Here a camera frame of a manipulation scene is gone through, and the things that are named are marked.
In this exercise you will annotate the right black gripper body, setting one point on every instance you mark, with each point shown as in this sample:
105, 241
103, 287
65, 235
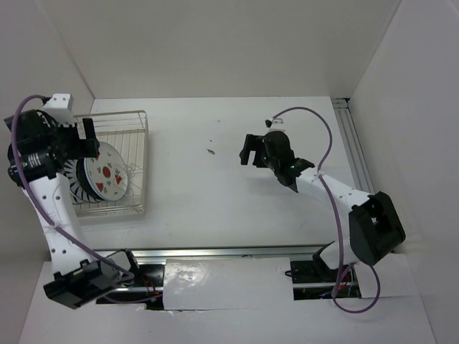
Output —
272, 162

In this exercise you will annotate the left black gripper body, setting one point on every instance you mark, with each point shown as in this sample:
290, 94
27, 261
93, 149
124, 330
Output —
67, 139

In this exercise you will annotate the blue striped plate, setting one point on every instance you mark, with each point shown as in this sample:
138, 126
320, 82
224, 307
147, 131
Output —
78, 193

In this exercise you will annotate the strawberry pattern plate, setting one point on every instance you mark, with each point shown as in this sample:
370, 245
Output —
107, 174

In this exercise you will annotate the dark blue glazed plate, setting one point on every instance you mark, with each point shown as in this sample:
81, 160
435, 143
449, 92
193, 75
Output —
81, 176

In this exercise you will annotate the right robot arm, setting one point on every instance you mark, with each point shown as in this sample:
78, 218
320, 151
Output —
370, 226

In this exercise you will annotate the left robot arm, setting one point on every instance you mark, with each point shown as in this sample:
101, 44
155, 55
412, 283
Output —
38, 150

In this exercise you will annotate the white glossy cover sheet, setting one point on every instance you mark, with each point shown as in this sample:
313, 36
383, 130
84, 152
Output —
227, 284

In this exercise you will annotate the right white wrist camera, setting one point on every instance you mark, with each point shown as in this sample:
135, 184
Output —
275, 124

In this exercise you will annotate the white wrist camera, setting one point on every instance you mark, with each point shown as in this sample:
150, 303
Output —
58, 110
275, 124

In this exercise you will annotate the white wire dish rack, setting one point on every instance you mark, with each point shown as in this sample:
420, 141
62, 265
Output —
127, 132

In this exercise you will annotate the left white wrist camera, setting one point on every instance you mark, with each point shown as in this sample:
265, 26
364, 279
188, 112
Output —
58, 110

